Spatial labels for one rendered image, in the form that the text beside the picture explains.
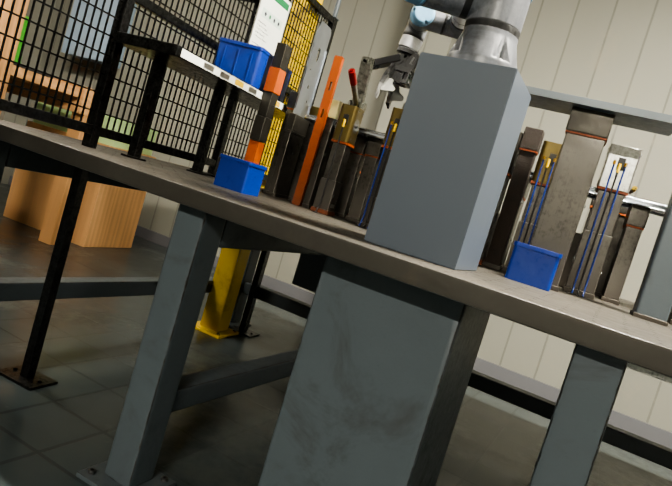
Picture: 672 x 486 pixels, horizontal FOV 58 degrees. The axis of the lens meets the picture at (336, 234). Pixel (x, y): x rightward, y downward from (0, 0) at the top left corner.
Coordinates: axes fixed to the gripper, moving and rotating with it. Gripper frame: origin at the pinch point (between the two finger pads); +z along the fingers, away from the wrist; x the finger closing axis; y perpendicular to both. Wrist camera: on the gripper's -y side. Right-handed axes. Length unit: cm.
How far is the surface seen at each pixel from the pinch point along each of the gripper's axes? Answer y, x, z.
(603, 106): 71, -45, -11
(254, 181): -7, -49, 39
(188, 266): 8, -89, 58
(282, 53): -29.6, -23.2, -1.6
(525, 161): 57, -29, 5
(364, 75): 0.0, -21.6, -3.8
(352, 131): 4.3, -23.8, 14.0
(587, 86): 48, 167, -70
